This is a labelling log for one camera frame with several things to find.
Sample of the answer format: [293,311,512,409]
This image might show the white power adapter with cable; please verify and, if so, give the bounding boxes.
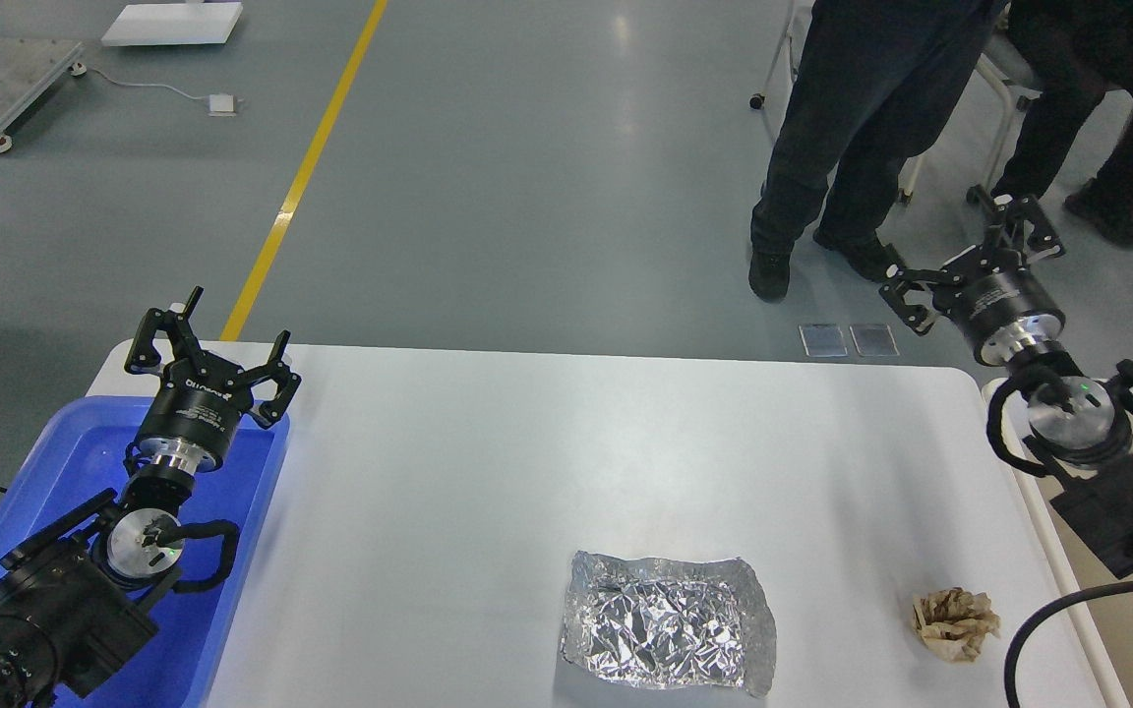
[87,66,240,117]

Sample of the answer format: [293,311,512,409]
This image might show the standing person dark clothes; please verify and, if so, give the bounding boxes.
[749,1,1004,302]

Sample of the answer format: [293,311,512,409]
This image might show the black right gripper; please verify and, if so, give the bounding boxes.
[878,196,1066,369]

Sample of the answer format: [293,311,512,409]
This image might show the white flat board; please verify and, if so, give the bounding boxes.
[100,1,244,46]

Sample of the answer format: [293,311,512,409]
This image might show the seated person dark clothes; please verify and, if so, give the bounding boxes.
[990,1,1133,248]

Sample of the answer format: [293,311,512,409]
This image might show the floor metal plate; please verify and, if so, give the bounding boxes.
[799,323,850,358]
[849,324,900,358]

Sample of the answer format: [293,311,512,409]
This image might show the left floor metal plate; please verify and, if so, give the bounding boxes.
[799,323,850,358]

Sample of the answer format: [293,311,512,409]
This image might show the right floor metal plate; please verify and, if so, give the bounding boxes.
[849,324,900,358]

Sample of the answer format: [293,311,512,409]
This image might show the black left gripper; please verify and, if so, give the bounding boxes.
[123,287,303,475]

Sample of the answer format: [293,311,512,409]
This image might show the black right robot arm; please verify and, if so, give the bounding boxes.
[880,197,1133,707]

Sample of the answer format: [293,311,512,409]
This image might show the crumpled brown paper ball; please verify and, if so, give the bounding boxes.
[912,587,1000,664]

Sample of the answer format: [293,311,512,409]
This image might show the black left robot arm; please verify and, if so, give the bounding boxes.
[0,287,303,707]

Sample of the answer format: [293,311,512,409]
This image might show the crumpled aluminium foil sheet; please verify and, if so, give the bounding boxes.
[559,551,778,698]

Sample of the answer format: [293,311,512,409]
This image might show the beige plastic bin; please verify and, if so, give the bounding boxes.
[1006,469,1133,707]

